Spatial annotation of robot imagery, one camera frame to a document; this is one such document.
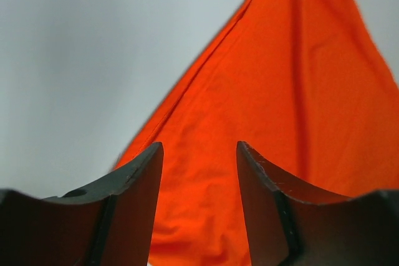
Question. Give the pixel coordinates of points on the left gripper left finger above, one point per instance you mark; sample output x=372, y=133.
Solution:
x=106, y=222

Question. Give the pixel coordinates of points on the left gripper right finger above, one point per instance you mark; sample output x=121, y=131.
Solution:
x=292, y=222

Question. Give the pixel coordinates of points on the orange t-shirt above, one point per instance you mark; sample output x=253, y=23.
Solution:
x=303, y=83

